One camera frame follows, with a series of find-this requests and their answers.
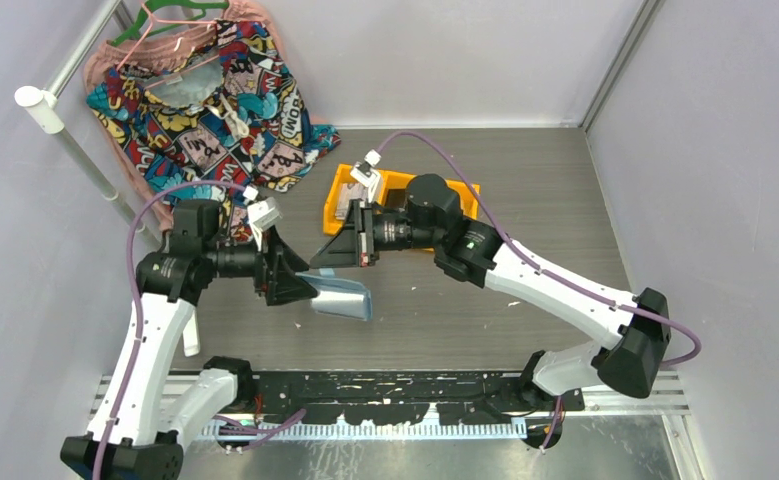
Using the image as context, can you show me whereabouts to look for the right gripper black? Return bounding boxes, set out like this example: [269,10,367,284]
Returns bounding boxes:
[311,198,441,268]

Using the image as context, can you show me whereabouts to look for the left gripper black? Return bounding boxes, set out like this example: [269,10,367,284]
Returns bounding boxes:
[204,225,318,305]

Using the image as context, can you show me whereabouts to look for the blue card holder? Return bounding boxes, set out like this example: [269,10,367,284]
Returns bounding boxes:
[298,268,373,322]

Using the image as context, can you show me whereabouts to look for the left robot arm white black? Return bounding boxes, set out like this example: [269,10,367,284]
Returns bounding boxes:
[60,198,318,479]

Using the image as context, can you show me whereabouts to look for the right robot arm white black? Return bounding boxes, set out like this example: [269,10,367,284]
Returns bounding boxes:
[310,174,671,411]

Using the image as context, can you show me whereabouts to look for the silver cards stack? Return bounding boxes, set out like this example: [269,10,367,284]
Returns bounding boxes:
[334,183,368,221]

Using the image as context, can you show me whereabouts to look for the comic print shorts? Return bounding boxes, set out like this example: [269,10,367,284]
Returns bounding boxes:
[86,19,341,242]

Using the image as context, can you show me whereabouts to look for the pink garment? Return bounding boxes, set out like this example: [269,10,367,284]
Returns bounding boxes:
[82,1,287,201]

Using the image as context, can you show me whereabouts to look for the pink hanger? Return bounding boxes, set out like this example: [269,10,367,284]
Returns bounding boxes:
[96,19,225,103]

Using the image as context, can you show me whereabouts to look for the green hanger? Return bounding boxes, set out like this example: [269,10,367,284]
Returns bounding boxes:
[108,0,231,47]

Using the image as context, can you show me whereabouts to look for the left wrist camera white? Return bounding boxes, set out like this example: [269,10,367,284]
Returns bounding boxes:
[247,197,283,236]

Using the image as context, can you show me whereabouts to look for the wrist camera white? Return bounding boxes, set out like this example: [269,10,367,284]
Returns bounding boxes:
[350,149,383,203]
[247,197,283,236]

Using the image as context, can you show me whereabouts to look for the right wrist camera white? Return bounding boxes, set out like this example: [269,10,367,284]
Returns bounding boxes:
[350,149,383,203]

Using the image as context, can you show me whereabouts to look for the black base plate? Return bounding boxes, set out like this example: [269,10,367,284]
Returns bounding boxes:
[223,371,554,426]

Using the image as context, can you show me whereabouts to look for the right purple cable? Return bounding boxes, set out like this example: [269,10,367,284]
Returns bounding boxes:
[375,129,703,450]

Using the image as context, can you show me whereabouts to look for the metal clothes rail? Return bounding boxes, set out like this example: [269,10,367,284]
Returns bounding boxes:
[14,1,142,256]

